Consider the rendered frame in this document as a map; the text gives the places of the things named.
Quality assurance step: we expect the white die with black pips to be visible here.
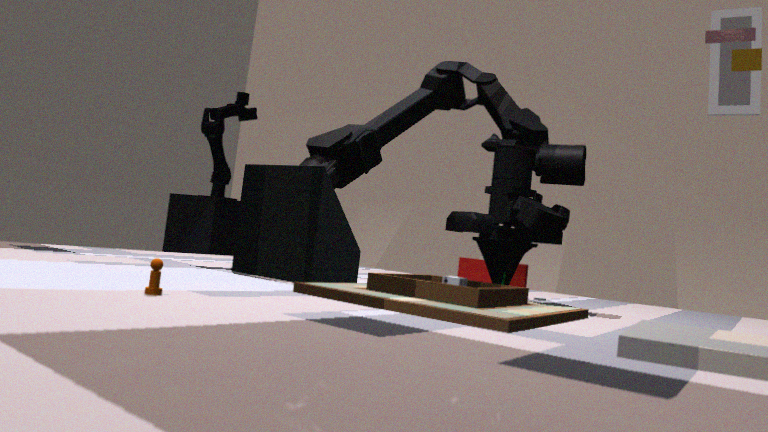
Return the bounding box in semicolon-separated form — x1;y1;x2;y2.
442;276;468;287

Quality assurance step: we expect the orange game pawn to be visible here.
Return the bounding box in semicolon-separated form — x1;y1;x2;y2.
144;259;163;296

